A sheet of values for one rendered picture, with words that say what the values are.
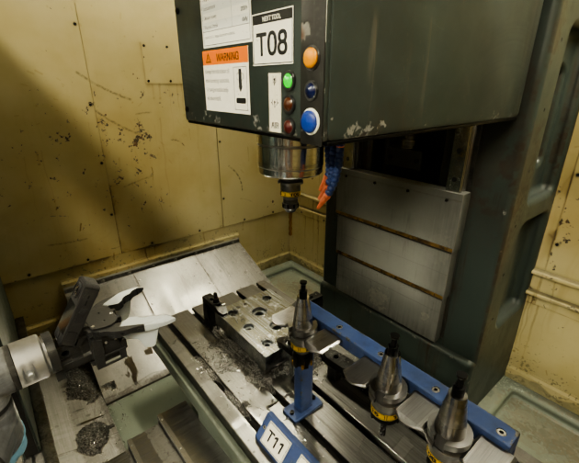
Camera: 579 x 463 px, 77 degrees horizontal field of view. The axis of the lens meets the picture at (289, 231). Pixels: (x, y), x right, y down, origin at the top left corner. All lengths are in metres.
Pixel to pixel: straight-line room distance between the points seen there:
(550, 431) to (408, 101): 1.34
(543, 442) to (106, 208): 1.88
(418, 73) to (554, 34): 0.49
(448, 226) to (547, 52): 0.47
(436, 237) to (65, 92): 1.43
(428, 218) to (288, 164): 0.53
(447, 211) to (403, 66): 0.61
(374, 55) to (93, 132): 1.35
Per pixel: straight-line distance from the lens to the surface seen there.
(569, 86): 1.41
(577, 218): 1.47
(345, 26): 0.53
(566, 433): 1.73
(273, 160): 0.83
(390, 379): 0.66
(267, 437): 0.98
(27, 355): 0.73
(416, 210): 1.20
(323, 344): 0.77
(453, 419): 0.62
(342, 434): 1.04
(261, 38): 0.62
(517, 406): 1.74
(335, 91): 0.52
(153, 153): 1.81
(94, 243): 1.83
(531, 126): 1.10
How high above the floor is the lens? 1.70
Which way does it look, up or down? 22 degrees down
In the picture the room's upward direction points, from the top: straight up
